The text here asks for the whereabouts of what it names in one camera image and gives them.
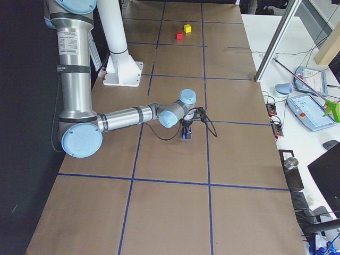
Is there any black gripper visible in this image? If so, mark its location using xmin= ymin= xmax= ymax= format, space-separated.
xmin=181 ymin=107 xmax=207 ymax=139

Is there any red cube block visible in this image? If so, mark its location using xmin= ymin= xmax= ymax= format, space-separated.
xmin=176 ymin=32 xmax=183 ymax=41

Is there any green handled reacher grabber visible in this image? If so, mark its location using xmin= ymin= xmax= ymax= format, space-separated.
xmin=273 ymin=58 xmax=339 ymax=123

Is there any black box under cup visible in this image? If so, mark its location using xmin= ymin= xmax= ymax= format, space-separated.
xmin=278 ymin=149 xmax=304 ymax=192

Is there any black computer mouse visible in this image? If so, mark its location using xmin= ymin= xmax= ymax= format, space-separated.
xmin=322 ymin=140 xmax=339 ymax=150

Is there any teach pendant tablet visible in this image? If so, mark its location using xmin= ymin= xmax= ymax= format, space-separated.
xmin=295 ymin=66 xmax=328 ymax=96
xmin=286 ymin=93 xmax=337 ymax=131

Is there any near teach pendant tablet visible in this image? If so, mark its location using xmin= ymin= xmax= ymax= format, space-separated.
xmin=286 ymin=93 xmax=337 ymax=131

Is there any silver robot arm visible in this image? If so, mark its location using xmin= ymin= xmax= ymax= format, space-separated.
xmin=44 ymin=1 xmax=208 ymax=158

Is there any orange black connector block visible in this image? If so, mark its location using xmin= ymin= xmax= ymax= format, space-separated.
xmin=266 ymin=103 xmax=277 ymax=117

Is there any small metal cup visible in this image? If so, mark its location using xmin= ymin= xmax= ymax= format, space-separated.
xmin=283 ymin=157 xmax=299 ymax=170

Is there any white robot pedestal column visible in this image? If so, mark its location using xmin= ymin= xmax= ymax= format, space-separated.
xmin=97 ymin=0 xmax=143 ymax=87

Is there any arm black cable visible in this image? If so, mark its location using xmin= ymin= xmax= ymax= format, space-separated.
xmin=143 ymin=107 xmax=219 ymax=142

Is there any far teach pendant tablet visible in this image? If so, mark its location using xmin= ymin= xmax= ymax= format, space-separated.
xmin=295 ymin=66 xmax=328 ymax=96

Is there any aluminium frame post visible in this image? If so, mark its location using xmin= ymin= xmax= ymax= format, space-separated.
xmin=254 ymin=0 xmax=302 ymax=82

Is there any yellow cube block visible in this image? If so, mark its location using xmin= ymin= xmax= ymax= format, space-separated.
xmin=183 ymin=24 xmax=192 ymax=33

